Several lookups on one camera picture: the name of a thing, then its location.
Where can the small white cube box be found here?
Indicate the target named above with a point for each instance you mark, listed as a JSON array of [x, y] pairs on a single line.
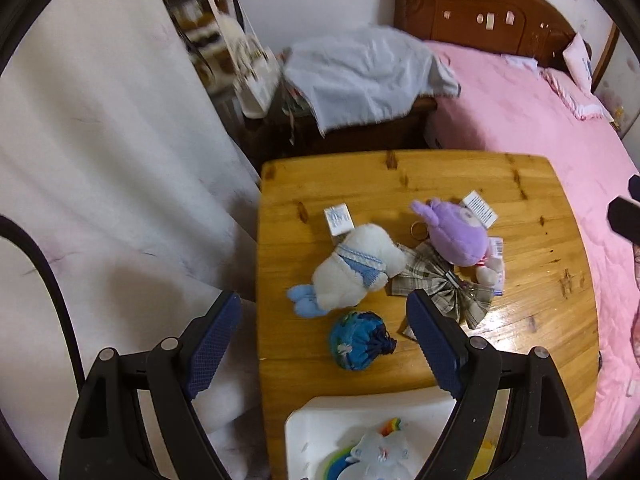
[[339, 220]]

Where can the plaid fabric bow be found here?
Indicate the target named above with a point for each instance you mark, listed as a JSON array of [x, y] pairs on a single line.
[[454, 297]]

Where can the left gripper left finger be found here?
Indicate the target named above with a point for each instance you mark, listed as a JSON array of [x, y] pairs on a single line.
[[107, 439]]

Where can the white rectangular box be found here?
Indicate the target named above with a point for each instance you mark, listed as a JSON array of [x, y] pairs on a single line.
[[480, 208]]

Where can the white pillow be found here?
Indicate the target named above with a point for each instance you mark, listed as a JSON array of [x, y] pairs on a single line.
[[577, 60]]

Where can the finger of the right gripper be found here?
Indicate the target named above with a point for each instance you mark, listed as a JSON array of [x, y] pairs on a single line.
[[624, 215]]

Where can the white curtain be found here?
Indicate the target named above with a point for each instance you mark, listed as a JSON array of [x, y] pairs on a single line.
[[114, 160]]

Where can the grey cloth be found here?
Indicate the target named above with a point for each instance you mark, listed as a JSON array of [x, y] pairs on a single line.
[[366, 76]]

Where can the dark wooden nightstand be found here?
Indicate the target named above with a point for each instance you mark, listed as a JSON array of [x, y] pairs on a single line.
[[284, 134]]

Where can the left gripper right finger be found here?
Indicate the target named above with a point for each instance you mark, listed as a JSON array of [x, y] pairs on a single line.
[[539, 438]]

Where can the brown wooden headboard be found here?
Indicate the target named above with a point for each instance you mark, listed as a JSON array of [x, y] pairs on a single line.
[[531, 28]]

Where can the pink white packet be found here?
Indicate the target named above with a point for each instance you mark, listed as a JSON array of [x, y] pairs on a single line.
[[495, 263]]

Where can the dark storage shelf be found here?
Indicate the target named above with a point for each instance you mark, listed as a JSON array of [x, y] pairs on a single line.
[[198, 28]]

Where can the grey rainbow plush toy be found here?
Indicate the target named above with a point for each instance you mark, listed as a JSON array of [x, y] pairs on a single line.
[[379, 454]]

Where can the white plastic tray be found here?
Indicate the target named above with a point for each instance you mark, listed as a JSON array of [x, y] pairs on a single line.
[[329, 425]]

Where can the white plush blue scarf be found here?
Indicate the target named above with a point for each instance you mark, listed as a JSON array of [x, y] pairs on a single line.
[[365, 261]]

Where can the white handbag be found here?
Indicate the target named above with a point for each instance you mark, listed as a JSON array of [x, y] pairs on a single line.
[[257, 72]]

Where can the white wardrobe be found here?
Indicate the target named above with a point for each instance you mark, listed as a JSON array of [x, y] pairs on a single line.
[[619, 91]]

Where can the pink bed quilt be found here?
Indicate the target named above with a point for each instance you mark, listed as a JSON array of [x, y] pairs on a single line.
[[508, 105]]

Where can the purple plush toy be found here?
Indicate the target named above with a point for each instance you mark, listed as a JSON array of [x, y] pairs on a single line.
[[457, 235]]

